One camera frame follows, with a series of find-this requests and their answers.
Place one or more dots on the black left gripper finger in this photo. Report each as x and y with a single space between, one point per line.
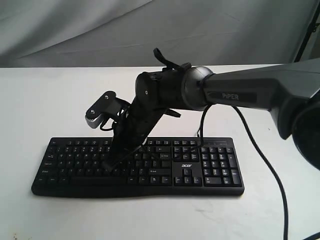
108 162

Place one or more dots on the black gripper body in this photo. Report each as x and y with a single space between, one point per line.
135 127

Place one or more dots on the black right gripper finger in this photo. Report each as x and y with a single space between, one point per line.
121 154

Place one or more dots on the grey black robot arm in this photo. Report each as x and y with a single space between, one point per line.
289 92

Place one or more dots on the black acer keyboard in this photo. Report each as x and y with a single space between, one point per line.
72 167

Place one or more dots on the grey backdrop cloth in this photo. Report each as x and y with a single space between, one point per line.
123 33

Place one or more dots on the black stand pole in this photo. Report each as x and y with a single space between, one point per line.
311 28

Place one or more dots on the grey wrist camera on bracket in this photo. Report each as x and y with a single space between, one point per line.
108 106

